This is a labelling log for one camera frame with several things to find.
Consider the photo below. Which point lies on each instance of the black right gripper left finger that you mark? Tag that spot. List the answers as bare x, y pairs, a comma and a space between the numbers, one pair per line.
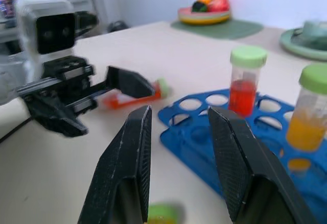
120, 157

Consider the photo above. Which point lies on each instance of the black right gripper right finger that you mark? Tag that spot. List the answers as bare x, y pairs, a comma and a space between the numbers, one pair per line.
242, 157

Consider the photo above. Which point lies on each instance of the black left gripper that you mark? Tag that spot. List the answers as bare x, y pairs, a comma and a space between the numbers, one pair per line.
66, 73

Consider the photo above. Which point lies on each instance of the red test tube green cap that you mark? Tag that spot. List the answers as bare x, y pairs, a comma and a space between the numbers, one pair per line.
120, 102
242, 94

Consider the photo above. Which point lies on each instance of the blue test tube rack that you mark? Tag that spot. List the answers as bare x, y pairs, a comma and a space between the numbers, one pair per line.
194, 134

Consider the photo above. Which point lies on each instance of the yellow test tube green cap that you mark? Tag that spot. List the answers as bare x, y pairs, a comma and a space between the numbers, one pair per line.
161, 213

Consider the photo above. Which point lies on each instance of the orange test tube green cap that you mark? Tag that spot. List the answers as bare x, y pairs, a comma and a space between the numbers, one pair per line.
306, 129

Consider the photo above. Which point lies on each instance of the small black background object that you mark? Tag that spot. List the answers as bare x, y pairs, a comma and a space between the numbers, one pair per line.
117, 26

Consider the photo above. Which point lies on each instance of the light green plate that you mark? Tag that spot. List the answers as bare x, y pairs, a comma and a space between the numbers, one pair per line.
301, 48

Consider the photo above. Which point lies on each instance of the pink plate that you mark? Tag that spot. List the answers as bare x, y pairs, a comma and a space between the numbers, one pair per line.
186, 12

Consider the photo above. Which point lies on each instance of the dark green table mat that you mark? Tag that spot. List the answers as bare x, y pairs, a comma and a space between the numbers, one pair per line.
230, 30

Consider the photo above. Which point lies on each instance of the yellow plate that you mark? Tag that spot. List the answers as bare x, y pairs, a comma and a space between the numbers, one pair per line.
204, 20

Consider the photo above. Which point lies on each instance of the black and green fruit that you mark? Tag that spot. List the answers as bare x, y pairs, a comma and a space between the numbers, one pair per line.
199, 6

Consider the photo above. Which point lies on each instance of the light green cup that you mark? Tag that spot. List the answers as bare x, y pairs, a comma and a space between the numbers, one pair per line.
315, 31

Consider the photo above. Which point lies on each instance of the orange fruit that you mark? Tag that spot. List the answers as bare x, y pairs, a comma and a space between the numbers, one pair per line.
204, 0

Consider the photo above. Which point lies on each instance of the red fruit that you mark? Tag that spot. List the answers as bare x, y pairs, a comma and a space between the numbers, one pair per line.
219, 3

